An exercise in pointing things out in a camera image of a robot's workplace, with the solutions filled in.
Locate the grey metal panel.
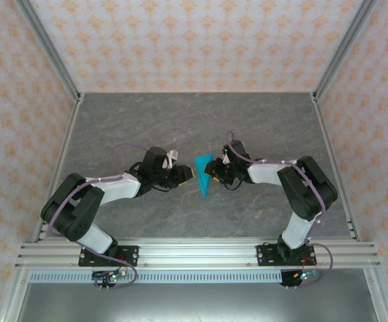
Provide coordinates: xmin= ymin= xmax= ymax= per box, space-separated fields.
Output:
xmin=15 ymin=283 xmax=383 ymax=322

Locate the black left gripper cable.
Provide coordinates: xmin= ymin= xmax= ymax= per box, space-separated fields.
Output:
xmin=146 ymin=186 xmax=178 ymax=194

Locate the aluminium mounting rail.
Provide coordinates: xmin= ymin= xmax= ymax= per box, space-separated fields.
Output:
xmin=15 ymin=238 xmax=382 ymax=269

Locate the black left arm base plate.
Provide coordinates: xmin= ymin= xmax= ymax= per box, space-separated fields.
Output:
xmin=79 ymin=245 xmax=140 ymax=268

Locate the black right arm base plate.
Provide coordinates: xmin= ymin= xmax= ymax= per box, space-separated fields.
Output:
xmin=256 ymin=244 xmax=317 ymax=268

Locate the slotted grey cable duct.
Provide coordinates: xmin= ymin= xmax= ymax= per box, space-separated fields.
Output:
xmin=28 ymin=270 xmax=284 ymax=284

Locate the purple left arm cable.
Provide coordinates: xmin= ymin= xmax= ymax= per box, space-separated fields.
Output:
xmin=46 ymin=143 xmax=151 ymax=292

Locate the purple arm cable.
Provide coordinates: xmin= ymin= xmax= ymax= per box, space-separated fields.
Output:
xmin=226 ymin=130 xmax=336 ymax=289
xmin=46 ymin=143 xmax=151 ymax=292

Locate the aluminium table side rail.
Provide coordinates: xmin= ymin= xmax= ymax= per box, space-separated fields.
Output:
xmin=311 ymin=95 xmax=361 ymax=242
xmin=32 ymin=97 xmax=84 ymax=242

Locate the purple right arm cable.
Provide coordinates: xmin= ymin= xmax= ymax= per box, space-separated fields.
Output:
xmin=226 ymin=130 xmax=336 ymax=289

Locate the aluminium frame post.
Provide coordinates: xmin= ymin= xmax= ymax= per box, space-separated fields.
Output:
xmin=14 ymin=0 xmax=83 ymax=103
xmin=311 ymin=0 xmax=378 ymax=101

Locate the aluminium lower frame rail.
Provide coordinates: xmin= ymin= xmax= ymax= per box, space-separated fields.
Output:
xmin=0 ymin=268 xmax=30 ymax=322
xmin=361 ymin=268 xmax=388 ymax=322

